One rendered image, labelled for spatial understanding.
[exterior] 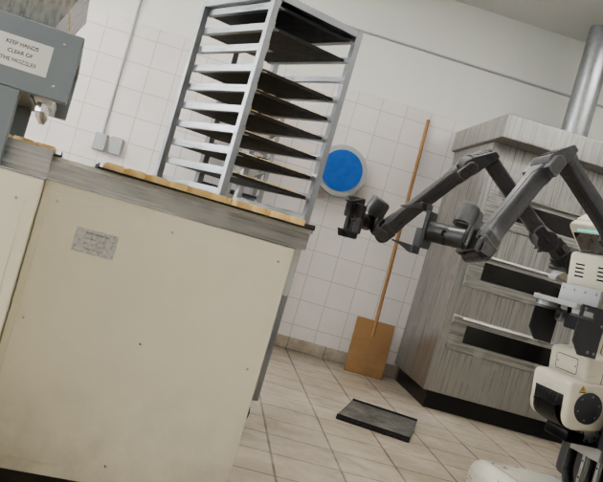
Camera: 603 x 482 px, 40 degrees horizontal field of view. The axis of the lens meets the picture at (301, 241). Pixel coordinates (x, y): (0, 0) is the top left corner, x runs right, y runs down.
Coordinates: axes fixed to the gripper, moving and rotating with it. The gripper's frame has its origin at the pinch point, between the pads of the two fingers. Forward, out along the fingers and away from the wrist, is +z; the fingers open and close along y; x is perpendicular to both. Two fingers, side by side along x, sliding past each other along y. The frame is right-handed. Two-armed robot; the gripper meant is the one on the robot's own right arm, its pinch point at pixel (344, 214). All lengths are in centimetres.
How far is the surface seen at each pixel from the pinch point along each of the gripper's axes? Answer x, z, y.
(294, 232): 9.0, 45.7, -10.3
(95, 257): -26, 83, -30
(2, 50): -35, 119, 13
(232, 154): -72, -32, 15
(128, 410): -13, 69, -68
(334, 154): -173, -309, 57
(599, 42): -16, -374, 184
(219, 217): -6, 61, -11
